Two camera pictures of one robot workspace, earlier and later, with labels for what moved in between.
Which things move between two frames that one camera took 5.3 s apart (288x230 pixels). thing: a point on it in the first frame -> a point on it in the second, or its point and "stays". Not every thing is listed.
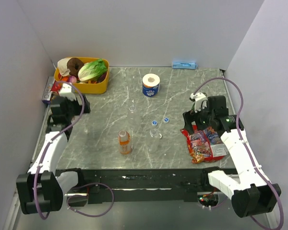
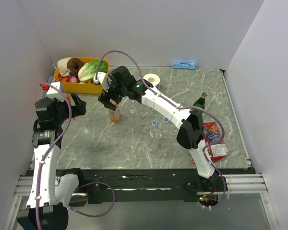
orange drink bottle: (125, 145) -> (115, 115)
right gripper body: (202, 118) -> (115, 92)
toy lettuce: (92, 70) stays
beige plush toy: (62, 66) stays
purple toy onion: (72, 79) stays
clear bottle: (154, 141) stays
